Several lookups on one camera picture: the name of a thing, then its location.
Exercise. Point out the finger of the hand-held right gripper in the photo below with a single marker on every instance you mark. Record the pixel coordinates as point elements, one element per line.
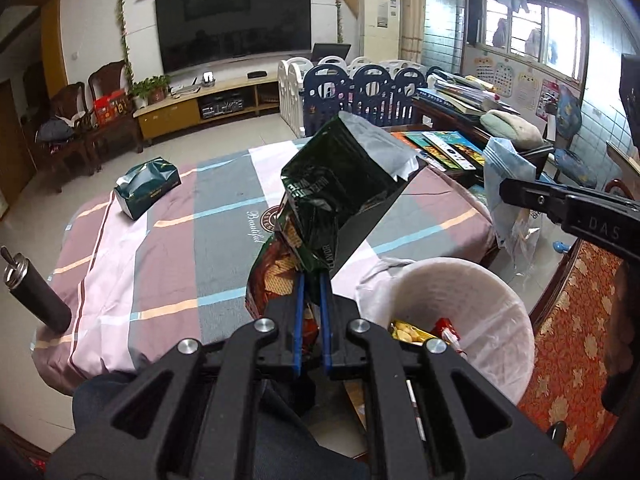
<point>590,220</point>

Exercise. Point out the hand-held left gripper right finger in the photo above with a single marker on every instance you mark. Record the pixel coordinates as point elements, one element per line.
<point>326,335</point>

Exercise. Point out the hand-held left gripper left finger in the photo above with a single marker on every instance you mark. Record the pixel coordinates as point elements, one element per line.
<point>298,335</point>

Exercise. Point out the red cracker packet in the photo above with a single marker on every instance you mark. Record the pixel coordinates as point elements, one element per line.
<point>275,275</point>

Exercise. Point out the light blue plastic bag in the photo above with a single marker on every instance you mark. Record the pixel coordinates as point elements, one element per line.
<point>507,170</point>

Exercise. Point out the red cigarette box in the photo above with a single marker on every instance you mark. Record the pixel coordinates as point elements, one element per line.
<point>446,332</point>

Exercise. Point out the white wastebasket with plastic liner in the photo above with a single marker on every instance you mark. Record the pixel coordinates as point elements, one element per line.
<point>490,320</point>

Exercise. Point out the green snack bag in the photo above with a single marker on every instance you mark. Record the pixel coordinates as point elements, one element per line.
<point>345,185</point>

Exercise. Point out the person's right hand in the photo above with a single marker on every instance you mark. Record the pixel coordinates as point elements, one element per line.
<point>627,340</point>

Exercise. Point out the blue children's chair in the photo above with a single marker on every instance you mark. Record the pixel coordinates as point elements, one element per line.
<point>570,150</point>

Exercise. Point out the window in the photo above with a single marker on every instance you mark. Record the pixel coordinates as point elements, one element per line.
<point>545,25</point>

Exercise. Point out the grey-green cushion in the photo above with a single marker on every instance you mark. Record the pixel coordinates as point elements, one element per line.
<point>512,127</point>

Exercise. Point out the wooden chair with red cushion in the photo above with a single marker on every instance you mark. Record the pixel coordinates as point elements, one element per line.
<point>565,340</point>

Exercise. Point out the pink grey checkered tablecloth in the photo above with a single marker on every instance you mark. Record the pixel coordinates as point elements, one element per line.
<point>175,260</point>

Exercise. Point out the stack of books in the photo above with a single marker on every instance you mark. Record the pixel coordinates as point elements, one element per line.
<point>465,92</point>

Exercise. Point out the pile of picture books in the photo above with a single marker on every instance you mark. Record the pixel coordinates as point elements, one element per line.
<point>440,147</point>

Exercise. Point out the dark wooden side table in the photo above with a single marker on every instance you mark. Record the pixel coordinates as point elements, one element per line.
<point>440,120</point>

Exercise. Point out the green tissue box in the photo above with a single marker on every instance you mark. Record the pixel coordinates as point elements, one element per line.
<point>147,187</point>

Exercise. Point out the beige curtain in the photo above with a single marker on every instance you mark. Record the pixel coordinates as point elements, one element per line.
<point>410,10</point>

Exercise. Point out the black audio receiver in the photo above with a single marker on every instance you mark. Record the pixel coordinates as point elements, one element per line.
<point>222,108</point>

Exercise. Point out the white playpen fence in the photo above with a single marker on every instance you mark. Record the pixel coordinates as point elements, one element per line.
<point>290,95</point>

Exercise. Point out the wooden television cabinet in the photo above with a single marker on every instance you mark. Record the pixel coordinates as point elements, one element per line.
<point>165,115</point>

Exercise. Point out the white standing air conditioner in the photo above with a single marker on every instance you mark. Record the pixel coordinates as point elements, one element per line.
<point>381,15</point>

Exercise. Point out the black thermos bottle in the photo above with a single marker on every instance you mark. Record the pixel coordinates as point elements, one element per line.
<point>40,300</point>

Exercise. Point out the small black box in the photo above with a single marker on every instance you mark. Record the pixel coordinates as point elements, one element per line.
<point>255,74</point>

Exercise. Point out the black monitor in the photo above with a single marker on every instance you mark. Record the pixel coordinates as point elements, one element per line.
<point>330,53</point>

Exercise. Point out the potted green plant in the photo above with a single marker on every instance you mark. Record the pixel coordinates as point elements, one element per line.
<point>150,89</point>

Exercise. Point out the red gift box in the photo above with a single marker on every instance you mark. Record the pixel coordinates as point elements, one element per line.
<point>112,108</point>

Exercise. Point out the green vine garland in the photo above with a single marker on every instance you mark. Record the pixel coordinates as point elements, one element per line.
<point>124,25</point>
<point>339,5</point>

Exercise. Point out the black television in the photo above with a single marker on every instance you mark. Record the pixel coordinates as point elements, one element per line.
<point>230,25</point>

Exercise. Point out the black bag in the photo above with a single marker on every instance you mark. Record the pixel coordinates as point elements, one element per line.
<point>55,131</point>

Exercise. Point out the children's wall chart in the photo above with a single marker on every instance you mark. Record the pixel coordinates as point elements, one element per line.
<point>482,69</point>
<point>527,90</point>
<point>504,80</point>

